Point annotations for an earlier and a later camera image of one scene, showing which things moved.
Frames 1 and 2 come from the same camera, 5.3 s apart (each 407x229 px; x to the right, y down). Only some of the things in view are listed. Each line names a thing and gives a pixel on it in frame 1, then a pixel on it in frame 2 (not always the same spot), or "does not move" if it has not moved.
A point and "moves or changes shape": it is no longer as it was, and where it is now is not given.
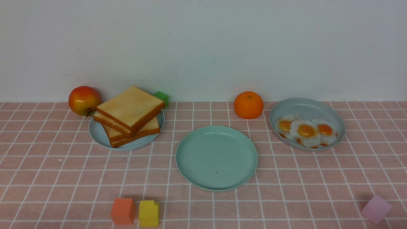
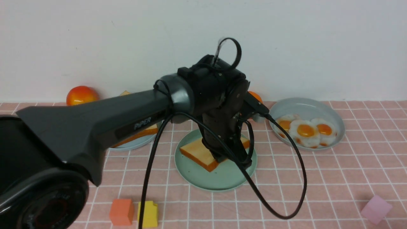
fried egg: x=282 y=124 does not move
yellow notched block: x=149 y=213 does not move
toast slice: x=131 y=108 moves or changes shape
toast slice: x=151 y=127 → x=125 y=93
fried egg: x=306 y=133 does not move
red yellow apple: x=84 y=100 does not move
